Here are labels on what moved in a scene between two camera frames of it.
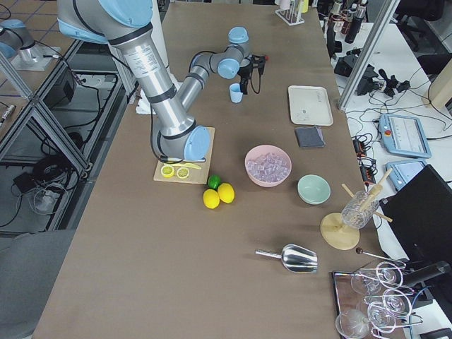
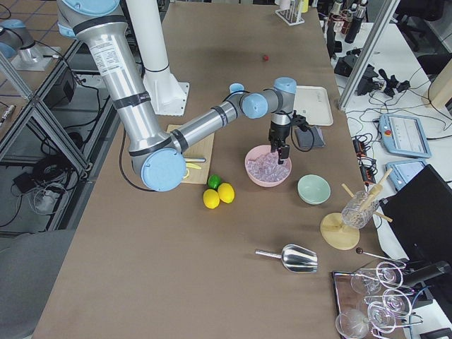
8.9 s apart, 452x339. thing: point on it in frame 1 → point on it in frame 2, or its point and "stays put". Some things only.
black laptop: x=420 y=213 stays put
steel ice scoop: x=295 y=258 stays put
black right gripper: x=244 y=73 → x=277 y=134
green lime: x=214 y=181 stays put
